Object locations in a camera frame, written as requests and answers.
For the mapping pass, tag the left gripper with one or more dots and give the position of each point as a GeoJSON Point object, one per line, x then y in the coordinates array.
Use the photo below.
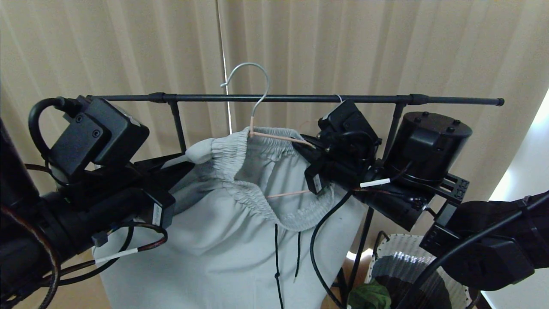
{"type": "Point", "coordinates": [98, 219]}

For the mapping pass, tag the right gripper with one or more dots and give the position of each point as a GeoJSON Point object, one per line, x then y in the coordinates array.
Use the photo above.
{"type": "Point", "coordinates": [386, 201]}

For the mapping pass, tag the pale grey shorts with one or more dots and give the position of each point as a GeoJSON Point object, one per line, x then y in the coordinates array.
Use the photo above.
{"type": "Point", "coordinates": [214, 257]}

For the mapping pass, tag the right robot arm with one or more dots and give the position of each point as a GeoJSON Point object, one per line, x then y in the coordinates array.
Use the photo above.
{"type": "Point", "coordinates": [429, 146]}

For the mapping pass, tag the white laundry basket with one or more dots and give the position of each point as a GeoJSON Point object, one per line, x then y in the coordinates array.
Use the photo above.
{"type": "Point", "coordinates": [407, 262]}

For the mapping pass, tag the black clothes rack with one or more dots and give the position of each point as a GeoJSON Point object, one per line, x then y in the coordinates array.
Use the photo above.
{"type": "Point", "coordinates": [300, 98]}

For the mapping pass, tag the green garment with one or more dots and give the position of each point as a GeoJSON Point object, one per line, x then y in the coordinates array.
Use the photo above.
{"type": "Point", "coordinates": [369, 296]}

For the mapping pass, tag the beige curtain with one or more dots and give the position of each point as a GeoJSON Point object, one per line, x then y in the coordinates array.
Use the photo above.
{"type": "Point", "coordinates": [128, 43]}

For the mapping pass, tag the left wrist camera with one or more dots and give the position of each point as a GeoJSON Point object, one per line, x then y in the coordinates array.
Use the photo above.
{"type": "Point", "coordinates": [98, 133]}

